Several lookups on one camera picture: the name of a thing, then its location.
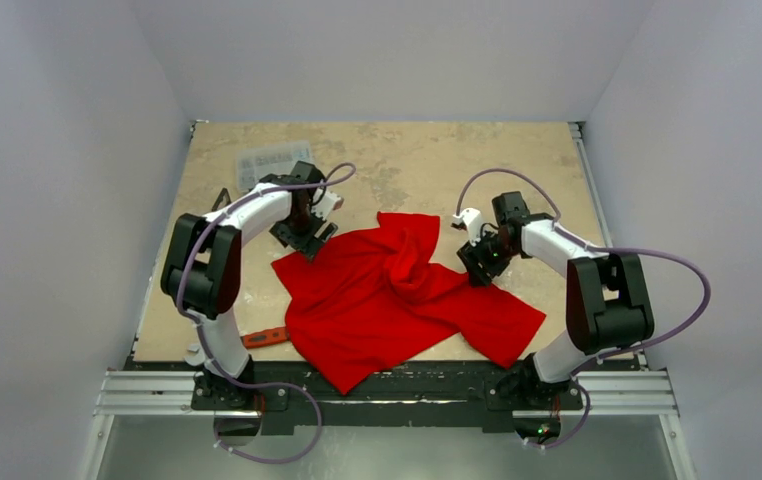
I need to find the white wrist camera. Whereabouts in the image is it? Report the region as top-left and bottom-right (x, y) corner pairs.
(451, 208), (486, 246)
(311, 191), (344, 220)

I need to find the red handled adjustable wrench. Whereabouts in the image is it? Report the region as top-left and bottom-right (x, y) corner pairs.
(184, 327), (290, 367)

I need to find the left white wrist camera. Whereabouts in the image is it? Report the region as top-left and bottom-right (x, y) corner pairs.
(311, 191), (344, 220)

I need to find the red t-shirt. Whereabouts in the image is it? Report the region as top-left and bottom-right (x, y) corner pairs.
(272, 212), (546, 394)

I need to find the clear plastic organizer box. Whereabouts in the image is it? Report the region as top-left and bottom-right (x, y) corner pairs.
(236, 140), (315, 193)

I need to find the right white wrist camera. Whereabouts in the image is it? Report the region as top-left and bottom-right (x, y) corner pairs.
(451, 208), (486, 246)

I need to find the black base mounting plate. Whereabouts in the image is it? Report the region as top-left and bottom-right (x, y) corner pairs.
(191, 361), (584, 440)

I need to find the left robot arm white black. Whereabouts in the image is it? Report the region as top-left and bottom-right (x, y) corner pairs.
(160, 161), (343, 409)

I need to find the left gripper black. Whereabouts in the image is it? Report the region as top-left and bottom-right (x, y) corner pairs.
(271, 205), (336, 262)

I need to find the black square frame stand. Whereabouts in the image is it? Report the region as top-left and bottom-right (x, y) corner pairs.
(211, 188), (232, 211)

